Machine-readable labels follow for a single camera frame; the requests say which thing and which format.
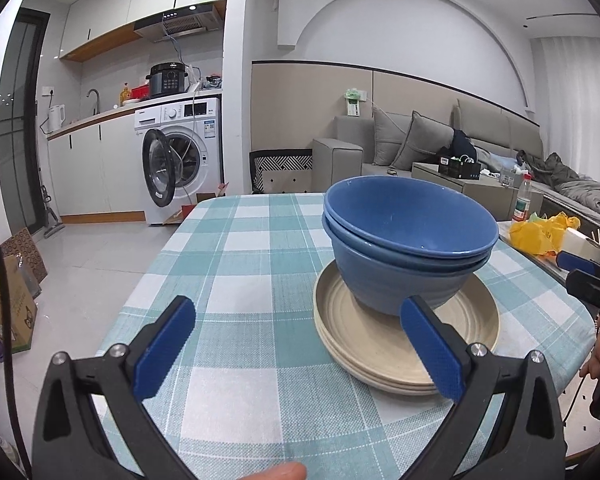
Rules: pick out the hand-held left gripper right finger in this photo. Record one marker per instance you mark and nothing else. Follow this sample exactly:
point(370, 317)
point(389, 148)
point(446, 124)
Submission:
point(432, 347)

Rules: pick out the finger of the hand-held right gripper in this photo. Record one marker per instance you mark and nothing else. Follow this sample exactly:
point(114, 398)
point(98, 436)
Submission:
point(577, 261)
point(592, 290)

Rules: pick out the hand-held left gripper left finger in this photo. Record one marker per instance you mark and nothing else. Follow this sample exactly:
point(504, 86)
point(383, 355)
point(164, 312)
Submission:
point(162, 342)

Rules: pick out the blue bowl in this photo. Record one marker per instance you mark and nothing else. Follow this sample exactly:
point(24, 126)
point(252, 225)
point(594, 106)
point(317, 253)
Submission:
point(415, 265)
point(390, 290)
point(405, 220)

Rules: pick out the yellowish beige plate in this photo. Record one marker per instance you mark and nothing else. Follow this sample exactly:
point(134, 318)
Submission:
point(340, 320)

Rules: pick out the person's right hand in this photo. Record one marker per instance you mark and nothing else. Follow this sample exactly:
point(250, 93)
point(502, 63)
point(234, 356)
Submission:
point(597, 360)

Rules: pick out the person's left hand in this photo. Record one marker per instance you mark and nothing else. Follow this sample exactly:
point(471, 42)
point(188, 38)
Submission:
point(282, 472)

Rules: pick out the white paper roll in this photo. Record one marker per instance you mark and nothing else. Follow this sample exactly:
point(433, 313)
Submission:
point(577, 242)

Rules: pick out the yellow plastic bag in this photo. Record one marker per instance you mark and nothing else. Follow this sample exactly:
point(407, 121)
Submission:
point(535, 235)

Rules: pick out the grey blanket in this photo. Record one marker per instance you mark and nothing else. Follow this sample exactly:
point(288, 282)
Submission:
point(580, 190)

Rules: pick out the clear bottle with red cap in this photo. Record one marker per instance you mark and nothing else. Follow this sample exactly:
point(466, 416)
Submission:
point(521, 202)

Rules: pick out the teal checked tablecloth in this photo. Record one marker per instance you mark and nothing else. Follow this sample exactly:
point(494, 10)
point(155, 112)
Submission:
point(250, 270)

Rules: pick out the black box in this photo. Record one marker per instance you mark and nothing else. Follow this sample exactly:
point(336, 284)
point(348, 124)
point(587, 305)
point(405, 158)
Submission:
point(460, 170)

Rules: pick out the brown cardboard box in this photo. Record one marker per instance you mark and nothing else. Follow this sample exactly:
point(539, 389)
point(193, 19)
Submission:
point(15, 310)

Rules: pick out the white curtain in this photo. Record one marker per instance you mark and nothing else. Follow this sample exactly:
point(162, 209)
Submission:
point(580, 110)

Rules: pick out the patterned flat cardboard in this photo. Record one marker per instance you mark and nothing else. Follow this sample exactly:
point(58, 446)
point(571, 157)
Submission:
point(27, 250)

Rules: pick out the stick vacuum cleaner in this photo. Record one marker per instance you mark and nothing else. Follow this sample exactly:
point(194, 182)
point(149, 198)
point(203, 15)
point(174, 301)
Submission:
point(52, 220)

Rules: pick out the dark bag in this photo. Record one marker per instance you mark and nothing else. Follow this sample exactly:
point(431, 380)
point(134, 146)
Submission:
point(462, 142)

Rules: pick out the grey side cabinet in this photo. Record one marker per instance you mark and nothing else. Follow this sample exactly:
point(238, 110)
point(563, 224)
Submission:
point(430, 175)

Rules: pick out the white kitchen counter cabinets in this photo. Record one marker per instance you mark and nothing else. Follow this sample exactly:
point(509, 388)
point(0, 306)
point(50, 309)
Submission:
point(95, 170)

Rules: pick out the grey sofa cushion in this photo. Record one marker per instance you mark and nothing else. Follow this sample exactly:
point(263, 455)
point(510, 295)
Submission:
point(422, 140)
point(387, 135)

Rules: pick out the grey sofa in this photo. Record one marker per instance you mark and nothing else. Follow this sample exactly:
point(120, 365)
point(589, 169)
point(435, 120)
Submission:
point(337, 160)

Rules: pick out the white washing machine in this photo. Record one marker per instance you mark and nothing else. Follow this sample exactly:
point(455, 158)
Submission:
point(200, 120)

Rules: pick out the white electric kettle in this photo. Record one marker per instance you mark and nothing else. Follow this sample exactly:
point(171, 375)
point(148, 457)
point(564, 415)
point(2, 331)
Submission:
point(56, 120)

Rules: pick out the red container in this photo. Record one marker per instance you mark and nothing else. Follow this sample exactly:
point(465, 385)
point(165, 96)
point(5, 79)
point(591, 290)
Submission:
point(140, 92)

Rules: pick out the yellow oil bottle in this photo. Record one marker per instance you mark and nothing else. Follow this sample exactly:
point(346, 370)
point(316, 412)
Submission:
point(124, 94)

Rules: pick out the kitchen faucet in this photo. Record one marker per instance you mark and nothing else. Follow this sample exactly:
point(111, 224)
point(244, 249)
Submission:
point(94, 97)

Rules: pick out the dark glass door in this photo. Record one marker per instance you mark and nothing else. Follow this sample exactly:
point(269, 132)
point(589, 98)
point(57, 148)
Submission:
point(20, 125)

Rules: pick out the black pressure cooker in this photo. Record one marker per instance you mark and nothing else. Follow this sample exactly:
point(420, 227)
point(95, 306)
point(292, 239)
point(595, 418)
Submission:
point(167, 80)

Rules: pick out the range hood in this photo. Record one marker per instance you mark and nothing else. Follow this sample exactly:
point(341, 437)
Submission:
point(180, 22)

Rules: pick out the white upper cabinets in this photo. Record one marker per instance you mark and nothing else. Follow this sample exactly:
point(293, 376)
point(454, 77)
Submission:
point(110, 5)

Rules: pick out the green wall tissue holder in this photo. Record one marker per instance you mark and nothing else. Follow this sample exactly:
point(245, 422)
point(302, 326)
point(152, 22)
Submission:
point(354, 102)

